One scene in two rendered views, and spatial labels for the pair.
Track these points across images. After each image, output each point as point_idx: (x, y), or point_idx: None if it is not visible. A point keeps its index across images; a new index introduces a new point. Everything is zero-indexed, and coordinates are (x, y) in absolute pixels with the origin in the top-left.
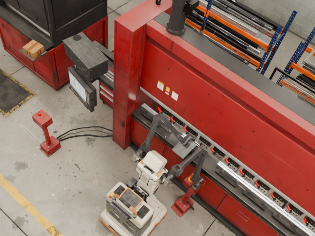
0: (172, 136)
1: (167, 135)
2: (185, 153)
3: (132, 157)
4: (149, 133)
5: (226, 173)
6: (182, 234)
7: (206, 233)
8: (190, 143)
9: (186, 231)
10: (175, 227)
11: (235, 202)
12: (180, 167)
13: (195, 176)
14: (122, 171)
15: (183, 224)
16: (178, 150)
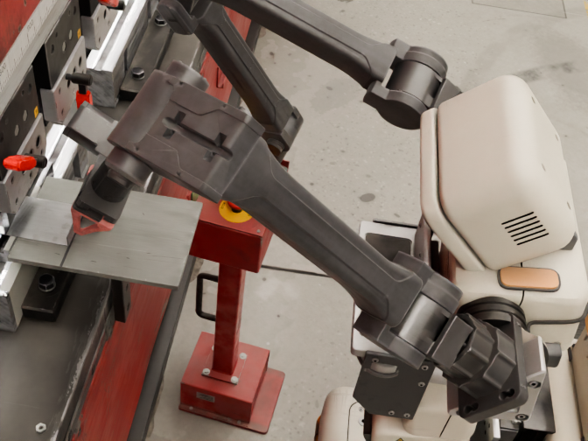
0: (7, 385)
1: (17, 422)
2: (150, 203)
3: (535, 399)
4: (360, 241)
5: (130, 47)
6: (344, 338)
7: (279, 266)
8: (55, 207)
9: (319, 328)
10: (338, 374)
11: (212, 58)
12: (393, 48)
13: (283, 99)
14: None
15: (304, 349)
16: (156, 245)
